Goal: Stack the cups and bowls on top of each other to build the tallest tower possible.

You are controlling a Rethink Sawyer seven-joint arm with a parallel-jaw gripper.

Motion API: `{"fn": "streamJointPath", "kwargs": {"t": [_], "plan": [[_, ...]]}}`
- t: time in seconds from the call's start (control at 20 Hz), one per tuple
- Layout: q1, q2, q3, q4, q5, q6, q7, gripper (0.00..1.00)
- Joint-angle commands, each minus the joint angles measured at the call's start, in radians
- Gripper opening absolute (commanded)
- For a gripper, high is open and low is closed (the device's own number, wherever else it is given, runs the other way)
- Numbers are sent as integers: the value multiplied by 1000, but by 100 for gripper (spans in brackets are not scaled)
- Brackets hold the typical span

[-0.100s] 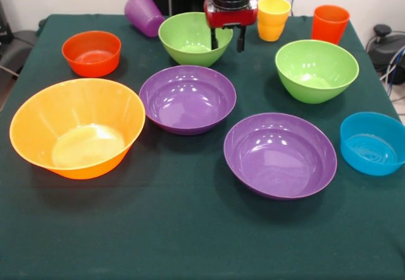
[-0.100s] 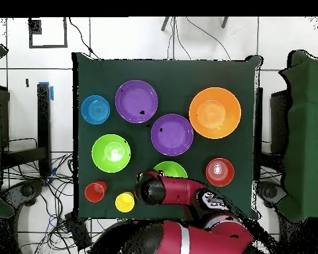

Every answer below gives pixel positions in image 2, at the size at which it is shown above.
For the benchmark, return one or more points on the black metal stand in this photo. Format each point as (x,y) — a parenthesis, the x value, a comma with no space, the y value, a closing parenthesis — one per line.
(43,119)

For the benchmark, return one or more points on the small red bowl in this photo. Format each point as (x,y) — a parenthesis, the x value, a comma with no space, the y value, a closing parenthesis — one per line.
(220,180)

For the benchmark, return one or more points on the green bowl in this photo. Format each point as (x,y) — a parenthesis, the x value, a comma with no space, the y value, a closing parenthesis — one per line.
(106,161)
(172,169)

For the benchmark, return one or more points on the purple bowl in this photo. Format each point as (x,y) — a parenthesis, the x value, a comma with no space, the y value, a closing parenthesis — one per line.
(172,137)
(135,98)

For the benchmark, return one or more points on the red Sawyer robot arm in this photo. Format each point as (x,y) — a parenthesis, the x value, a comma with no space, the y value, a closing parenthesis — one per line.
(180,194)

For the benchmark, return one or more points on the yellow cup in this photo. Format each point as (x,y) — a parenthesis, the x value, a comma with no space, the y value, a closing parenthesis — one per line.
(131,195)
(124,203)

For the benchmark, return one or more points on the gray black chair base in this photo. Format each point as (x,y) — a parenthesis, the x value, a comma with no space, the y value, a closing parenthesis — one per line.
(26,190)
(271,191)

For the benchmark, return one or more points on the black power strip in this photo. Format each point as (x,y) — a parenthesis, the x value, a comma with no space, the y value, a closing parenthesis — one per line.
(78,232)

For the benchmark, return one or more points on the red orange cup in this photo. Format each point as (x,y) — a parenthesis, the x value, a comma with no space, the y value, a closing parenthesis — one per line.
(94,193)

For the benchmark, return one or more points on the dark green tablecloth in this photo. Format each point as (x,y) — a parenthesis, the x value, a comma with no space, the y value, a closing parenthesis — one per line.
(164,74)

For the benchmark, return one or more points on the small blue bowl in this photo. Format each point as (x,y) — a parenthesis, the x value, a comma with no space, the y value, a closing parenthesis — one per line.
(95,116)

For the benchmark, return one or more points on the gray tripod leg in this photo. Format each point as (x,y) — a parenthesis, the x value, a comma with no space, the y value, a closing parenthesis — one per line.
(164,24)
(224,22)

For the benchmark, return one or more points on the large orange bowl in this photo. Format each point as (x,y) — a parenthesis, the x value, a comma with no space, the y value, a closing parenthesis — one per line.
(214,113)

